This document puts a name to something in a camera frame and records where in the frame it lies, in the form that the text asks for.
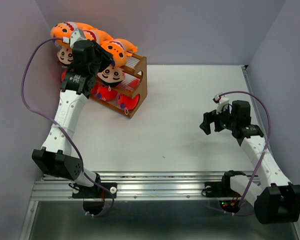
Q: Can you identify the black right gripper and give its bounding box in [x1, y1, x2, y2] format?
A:
[198, 103, 237, 135]

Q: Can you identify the orange shark plush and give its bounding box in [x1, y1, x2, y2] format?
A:
[83, 28, 114, 45]
[50, 21, 94, 47]
[101, 38, 138, 68]

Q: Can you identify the boy doll table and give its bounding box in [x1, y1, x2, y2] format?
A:
[97, 65, 125, 87]

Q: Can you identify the red shark plush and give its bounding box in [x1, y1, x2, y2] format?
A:
[90, 81, 99, 95]
[61, 69, 68, 83]
[96, 85, 118, 102]
[118, 94, 140, 115]

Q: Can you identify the boy doll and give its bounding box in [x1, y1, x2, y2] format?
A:
[57, 46, 74, 67]

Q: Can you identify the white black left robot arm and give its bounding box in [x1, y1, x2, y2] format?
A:
[32, 40, 113, 197]

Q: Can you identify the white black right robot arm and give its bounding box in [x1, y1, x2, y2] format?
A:
[199, 96, 300, 225]

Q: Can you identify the brown wooden toy shelf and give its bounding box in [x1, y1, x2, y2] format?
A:
[90, 53, 148, 119]

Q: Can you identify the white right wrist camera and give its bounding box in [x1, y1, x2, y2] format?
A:
[212, 93, 230, 115]

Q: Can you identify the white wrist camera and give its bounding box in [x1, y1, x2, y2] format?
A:
[62, 28, 86, 49]
[212, 93, 230, 115]

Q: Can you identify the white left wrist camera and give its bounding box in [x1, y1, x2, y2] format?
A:
[62, 28, 86, 49]

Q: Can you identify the aluminium mounting rail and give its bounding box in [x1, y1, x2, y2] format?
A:
[30, 171, 224, 202]

